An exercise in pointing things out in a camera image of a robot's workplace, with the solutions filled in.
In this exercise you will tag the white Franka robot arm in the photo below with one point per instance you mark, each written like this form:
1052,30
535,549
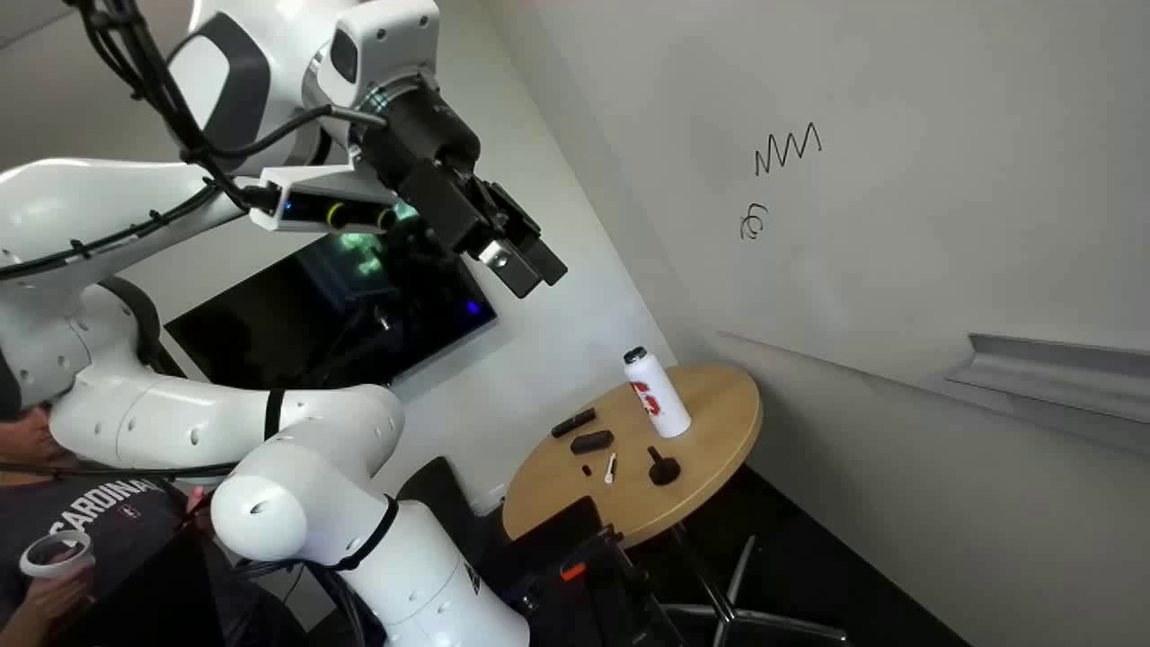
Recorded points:
146,418

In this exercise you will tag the white bottle with red logo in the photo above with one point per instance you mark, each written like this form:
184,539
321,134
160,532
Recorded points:
658,401

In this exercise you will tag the white whiteboard tray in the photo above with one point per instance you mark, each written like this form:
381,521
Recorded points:
1055,360

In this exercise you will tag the person in grey shirt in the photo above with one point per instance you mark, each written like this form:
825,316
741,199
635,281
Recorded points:
94,504

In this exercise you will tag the white cup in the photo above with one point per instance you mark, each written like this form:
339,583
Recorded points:
55,553

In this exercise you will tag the person's right hand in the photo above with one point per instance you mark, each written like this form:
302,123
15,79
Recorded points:
40,613

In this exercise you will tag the black laptop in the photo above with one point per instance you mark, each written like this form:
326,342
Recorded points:
167,596

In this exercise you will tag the chrome star table base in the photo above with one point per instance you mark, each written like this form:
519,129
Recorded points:
725,614

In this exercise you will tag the white whiteboard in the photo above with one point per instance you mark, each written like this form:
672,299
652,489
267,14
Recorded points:
956,181

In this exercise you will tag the black office chair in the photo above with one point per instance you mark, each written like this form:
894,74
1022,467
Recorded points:
612,605

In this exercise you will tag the round wooden table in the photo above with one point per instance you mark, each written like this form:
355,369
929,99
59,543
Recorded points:
706,431

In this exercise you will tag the black wall television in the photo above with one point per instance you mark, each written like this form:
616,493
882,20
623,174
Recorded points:
273,326

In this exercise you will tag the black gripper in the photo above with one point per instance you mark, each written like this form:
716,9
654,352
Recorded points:
433,145

